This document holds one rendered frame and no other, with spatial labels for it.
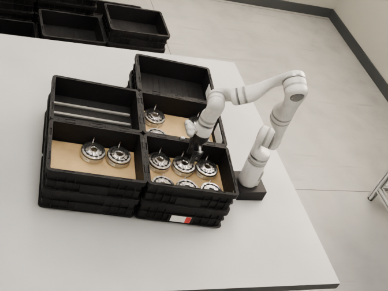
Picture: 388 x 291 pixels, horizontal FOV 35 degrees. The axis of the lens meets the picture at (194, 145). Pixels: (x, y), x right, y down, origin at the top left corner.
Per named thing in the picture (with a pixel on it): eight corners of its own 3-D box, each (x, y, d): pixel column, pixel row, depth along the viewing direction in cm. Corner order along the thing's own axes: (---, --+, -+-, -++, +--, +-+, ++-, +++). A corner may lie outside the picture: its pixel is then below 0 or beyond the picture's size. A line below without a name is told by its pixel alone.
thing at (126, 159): (130, 149, 268) (130, 148, 268) (131, 165, 261) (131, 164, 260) (107, 145, 265) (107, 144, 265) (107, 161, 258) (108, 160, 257)
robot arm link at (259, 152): (258, 130, 269) (246, 158, 280) (278, 140, 268) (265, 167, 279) (264, 119, 276) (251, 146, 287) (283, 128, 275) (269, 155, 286)
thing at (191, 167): (192, 157, 277) (193, 156, 277) (196, 174, 270) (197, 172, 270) (171, 155, 274) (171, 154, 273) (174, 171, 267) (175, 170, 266)
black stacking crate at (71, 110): (131, 109, 296) (138, 90, 289) (135, 152, 275) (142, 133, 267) (48, 94, 284) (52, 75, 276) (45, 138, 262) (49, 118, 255)
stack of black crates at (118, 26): (143, 63, 445) (161, 11, 417) (152, 90, 425) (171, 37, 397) (89, 57, 429) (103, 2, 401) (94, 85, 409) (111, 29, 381)
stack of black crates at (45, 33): (88, 58, 429) (99, 17, 408) (94, 85, 409) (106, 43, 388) (30, 51, 413) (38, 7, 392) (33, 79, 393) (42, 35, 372)
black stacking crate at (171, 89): (201, 85, 330) (208, 68, 322) (209, 122, 308) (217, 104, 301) (129, 71, 317) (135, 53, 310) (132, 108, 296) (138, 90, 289)
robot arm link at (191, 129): (183, 122, 256) (187, 111, 252) (208, 126, 260) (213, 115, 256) (186, 137, 249) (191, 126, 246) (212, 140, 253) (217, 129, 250)
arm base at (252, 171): (254, 174, 298) (266, 149, 287) (258, 188, 292) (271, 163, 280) (236, 172, 295) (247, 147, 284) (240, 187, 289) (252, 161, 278)
